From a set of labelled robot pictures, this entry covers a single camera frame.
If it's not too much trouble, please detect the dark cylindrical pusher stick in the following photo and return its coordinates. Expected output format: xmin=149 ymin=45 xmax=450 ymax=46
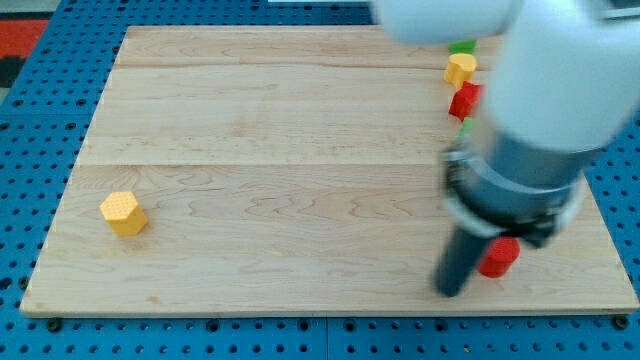
xmin=434 ymin=225 xmax=493 ymax=297

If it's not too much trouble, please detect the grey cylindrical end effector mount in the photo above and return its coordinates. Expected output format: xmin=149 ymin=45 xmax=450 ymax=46
xmin=443 ymin=117 xmax=596 ymax=248

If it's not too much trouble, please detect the yellow hexagon block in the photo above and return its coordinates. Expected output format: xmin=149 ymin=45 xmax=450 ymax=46
xmin=99 ymin=191 xmax=148 ymax=237

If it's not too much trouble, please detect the green block behind arm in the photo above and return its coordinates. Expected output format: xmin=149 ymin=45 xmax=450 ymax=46
xmin=457 ymin=117 xmax=474 ymax=142

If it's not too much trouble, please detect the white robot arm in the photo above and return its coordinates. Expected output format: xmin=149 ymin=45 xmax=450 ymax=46
xmin=371 ymin=0 xmax=639 ymax=296

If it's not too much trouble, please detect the yellow heart block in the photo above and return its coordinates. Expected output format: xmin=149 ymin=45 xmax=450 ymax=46
xmin=443 ymin=53 xmax=477 ymax=90

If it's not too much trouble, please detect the green circle block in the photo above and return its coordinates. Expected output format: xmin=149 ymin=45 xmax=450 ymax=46
xmin=448 ymin=39 xmax=477 ymax=54

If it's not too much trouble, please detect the red cylinder block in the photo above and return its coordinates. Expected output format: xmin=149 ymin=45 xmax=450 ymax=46
xmin=477 ymin=237 xmax=520 ymax=278

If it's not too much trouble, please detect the wooden board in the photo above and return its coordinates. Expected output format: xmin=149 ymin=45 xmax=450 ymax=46
xmin=21 ymin=26 xmax=639 ymax=318

